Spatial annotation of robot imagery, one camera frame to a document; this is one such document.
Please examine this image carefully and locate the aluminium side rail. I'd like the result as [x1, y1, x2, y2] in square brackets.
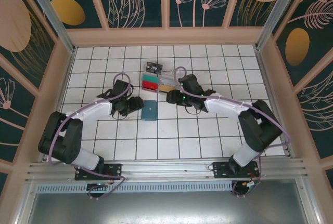
[253, 44, 296, 157]
[39, 47, 76, 163]

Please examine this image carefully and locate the clear acrylic organizer box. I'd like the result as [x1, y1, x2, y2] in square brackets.
[142, 62, 183, 95]

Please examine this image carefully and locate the perforated metal cable duct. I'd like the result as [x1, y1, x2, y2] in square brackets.
[36, 183, 235, 194]

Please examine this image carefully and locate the black cable hub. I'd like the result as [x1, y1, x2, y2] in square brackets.
[86, 183, 113, 199]
[232, 180, 261, 198]

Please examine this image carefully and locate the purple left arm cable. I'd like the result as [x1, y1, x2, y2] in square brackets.
[47, 73, 132, 200]

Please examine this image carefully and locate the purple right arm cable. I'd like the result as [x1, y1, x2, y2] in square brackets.
[174, 67, 291, 199]

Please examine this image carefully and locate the green card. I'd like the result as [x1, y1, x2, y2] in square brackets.
[142, 74, 160, 83]

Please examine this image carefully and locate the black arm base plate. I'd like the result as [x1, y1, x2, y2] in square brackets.
[212, 161, 261, 179]
[74, 163, 123, 181]

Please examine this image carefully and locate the aluminium corner post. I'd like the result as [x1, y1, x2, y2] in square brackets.
[254, 0, 305, 50]
[22, 0, 76, 55]

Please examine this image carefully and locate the white floral card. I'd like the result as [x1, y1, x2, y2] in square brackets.
[160, 78, 179, 86]

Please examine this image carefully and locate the plain red card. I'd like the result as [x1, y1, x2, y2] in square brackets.
[142, 80, 160, 93]

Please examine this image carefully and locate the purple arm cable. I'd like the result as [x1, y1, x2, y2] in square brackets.
[174, 67, 291, 199]
[47, 73, 132, 200]

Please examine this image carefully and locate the teal leather card holder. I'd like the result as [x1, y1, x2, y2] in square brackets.
[142, 100, 158, 122]

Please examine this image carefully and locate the aluminium rail beam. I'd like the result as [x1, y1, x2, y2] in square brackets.
[24, 158, 310, 183]

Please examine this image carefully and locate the grey metal sheet panel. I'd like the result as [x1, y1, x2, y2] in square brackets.
[25, 192, 308, 224]

